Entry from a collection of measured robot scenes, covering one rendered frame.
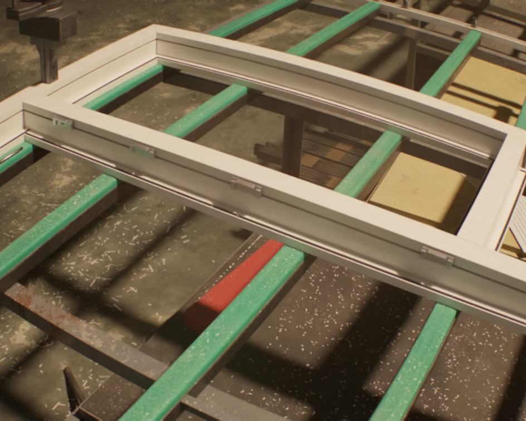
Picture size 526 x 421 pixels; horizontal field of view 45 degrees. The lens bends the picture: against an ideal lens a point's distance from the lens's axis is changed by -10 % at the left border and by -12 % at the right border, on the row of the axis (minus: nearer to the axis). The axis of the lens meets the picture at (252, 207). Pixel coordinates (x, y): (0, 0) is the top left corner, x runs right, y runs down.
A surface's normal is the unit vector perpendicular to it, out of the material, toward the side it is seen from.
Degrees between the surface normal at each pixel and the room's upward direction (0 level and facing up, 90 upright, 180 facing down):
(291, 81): 90
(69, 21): 90
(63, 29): 90
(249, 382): 0
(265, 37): 0
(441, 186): 0
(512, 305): 90
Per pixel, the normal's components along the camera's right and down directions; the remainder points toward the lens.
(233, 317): 0.04, -0.83
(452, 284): -0.52, 0.47
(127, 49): 0.85, 0.32
